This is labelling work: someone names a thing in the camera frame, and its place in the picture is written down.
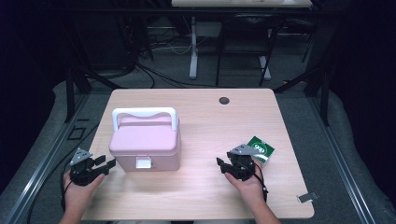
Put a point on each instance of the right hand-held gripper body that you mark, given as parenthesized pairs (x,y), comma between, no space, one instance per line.
(243,165)

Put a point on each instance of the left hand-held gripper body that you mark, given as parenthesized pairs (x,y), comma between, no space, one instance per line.
(81,171)

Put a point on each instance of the green carton box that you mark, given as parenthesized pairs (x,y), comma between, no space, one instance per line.
(263,149)

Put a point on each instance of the person's left hand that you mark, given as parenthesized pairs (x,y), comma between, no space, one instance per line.
(77,194)

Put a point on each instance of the person's right hand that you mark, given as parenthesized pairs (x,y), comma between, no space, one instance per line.
(250,189)

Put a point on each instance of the black metal stand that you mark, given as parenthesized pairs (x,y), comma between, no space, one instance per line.
(70,93)
(324,93)

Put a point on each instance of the white desk leg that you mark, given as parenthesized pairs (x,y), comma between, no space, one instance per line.
(193,56)
(265,68)

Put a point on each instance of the white background desk top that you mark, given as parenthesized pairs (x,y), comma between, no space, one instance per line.
(239,3)

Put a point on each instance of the grey metal bracket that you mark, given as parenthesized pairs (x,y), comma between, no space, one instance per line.
(307,197)

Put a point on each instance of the black metal chair frame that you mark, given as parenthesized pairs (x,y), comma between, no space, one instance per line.
(221,46)

